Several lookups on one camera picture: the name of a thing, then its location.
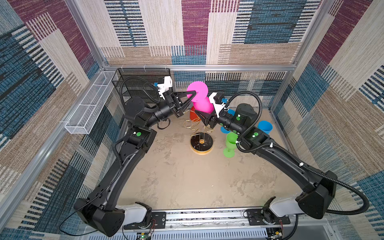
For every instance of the black mesh shelf rack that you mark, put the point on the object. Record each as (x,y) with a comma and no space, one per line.
(135,82)

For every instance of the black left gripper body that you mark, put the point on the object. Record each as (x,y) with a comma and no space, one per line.
(168,102)

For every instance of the gold wine glass rack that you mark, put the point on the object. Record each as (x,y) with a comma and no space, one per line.
(201,139)

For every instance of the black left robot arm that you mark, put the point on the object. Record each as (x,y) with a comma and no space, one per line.
(99,209)

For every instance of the blue front wine glass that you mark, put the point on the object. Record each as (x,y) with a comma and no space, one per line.
(265,126)

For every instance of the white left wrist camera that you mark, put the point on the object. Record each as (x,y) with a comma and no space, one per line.
(164,85)

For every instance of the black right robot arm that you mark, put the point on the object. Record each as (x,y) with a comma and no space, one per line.
(317,191)

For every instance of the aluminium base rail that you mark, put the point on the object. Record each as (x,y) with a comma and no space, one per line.
(244,223)

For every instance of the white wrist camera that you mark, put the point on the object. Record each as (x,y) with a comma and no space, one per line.
(164,85)
(218,101)

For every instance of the white wire basket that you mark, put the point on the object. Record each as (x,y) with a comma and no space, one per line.
(87,112)

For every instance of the magenta wine glass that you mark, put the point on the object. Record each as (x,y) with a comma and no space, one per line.
(201,101)

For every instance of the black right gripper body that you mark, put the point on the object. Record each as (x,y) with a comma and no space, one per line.
(214,120)

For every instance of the red wine glass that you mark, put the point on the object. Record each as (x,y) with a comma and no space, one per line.
(193,116)

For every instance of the green wine glass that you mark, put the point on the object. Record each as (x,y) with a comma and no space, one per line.
(229,151)

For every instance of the blue wine glass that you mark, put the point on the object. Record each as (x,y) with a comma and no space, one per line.
(265,126)
(225,125)

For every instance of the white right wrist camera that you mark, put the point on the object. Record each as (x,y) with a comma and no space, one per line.
(218,101)

